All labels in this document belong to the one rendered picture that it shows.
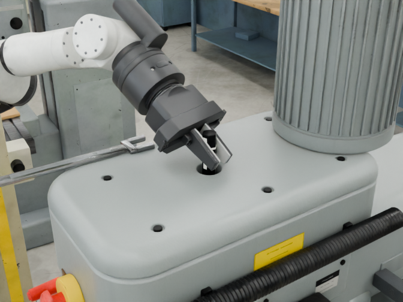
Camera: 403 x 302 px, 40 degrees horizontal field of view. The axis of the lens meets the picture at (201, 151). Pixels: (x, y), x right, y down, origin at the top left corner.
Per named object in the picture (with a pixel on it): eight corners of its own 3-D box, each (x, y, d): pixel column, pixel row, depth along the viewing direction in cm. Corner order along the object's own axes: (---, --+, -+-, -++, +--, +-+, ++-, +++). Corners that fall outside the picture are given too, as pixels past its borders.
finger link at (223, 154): (231, 153, 78) (203, 122, 80) (222, 166, 81) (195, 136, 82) (238, 150, 79) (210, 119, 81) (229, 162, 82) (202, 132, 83)
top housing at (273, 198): (121, 373, 69) (111, 273, 61) (47, 259, 88) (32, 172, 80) (378, 242, 91) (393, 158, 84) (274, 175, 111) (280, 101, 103)
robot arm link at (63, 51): (120, 57, 82) (51, 67, 88) (153, 62, 90) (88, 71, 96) (117, 13, 82) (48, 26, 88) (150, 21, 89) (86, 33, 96)
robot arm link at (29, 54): (88, 40, 96) (9, 53, 105) (46, 17, 88) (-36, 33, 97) (82, 99, 94) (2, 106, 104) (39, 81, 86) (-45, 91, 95)
